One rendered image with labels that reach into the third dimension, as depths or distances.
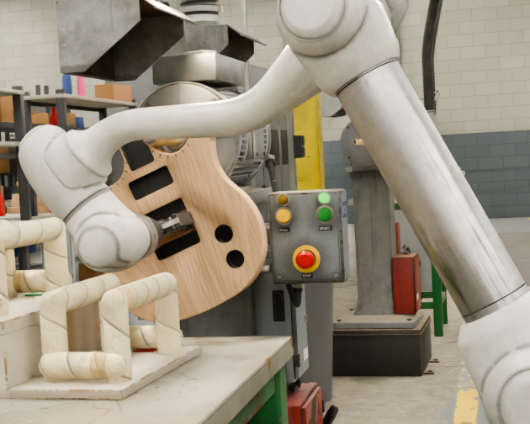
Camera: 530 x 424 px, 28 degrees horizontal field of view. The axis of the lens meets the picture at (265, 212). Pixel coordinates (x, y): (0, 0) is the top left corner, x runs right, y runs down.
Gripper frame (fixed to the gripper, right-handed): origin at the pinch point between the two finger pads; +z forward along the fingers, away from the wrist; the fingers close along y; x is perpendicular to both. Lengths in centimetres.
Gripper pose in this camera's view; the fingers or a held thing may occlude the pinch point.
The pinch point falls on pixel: (169, 229)
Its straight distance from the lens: 216.7
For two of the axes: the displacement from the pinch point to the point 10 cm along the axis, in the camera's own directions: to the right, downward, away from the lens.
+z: 2.1, -0.5, 9.8
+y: 8.9, -4.1, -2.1
